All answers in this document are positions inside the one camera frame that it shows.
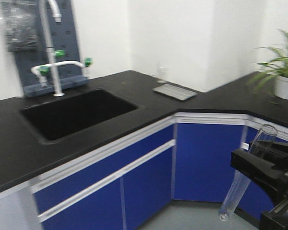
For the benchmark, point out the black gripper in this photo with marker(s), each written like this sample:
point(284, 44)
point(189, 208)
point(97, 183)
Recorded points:
point(269, 172)

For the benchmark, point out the pale rectangular tray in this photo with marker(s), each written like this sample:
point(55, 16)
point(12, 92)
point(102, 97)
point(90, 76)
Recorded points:
point(175, 92)

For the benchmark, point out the white plant pot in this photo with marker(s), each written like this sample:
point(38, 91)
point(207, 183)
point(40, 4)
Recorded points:
point(281, 87)

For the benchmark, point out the green potted plant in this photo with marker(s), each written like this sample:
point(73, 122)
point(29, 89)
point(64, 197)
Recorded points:
point(275, 67)

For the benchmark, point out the blue cabinet front left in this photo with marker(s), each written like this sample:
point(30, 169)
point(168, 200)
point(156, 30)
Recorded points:
point(115, 187)

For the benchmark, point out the small clear glass beaker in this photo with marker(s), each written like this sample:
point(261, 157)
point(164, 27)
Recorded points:
point(161, 74)

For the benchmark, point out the black lab sink basin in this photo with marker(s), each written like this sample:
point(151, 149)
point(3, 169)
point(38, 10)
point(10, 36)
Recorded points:
point(51, 122)

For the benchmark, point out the white gooseneck lab faucet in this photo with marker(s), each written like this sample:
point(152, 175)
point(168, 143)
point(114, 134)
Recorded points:
point(51, 68)

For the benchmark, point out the grey pegboard drying rack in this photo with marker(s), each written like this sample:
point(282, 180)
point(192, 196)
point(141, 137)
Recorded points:
point(42, 37)

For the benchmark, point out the clear plastic bag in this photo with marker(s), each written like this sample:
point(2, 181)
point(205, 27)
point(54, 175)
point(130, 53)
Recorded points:
point(19, 23)

